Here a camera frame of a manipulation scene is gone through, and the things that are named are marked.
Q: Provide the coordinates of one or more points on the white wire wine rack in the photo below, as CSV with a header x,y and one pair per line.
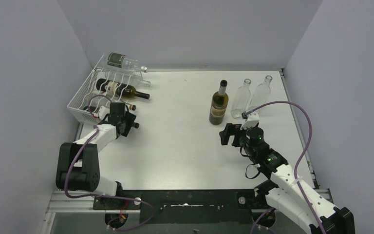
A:
x,y
87,101

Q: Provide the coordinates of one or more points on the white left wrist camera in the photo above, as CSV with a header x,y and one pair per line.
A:
x,y
101,112

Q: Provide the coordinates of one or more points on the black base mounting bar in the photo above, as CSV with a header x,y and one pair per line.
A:
x,y
237,206

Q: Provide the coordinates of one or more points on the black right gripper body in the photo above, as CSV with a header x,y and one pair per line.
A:
x,y
235,134

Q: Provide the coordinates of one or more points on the clear bottle with brown cap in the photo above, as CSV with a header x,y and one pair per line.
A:
x,y
129,106

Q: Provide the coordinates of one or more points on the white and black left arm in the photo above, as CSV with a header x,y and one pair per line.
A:
x,y
78,162

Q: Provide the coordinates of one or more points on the clear bottle with dark label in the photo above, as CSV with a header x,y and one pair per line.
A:
x,y
120,61

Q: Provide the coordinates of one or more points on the brown bottle with tan label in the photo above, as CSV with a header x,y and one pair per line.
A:
x,y
219,103

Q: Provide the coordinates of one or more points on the dark green wine bottle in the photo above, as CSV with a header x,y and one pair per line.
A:
x,y
119,89

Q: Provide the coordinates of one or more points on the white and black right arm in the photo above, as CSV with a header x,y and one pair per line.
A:
x,y
283,190

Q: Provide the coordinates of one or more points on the clear square glass bottle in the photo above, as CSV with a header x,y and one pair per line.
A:
x,y
261,94

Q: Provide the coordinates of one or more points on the olive bottle with black cap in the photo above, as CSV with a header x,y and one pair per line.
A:
x,y
135,125

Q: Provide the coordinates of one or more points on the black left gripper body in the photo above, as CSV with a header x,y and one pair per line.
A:
x,y
116,111

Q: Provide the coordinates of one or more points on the clear bottle in rack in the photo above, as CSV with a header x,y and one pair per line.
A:
x,y
132,79

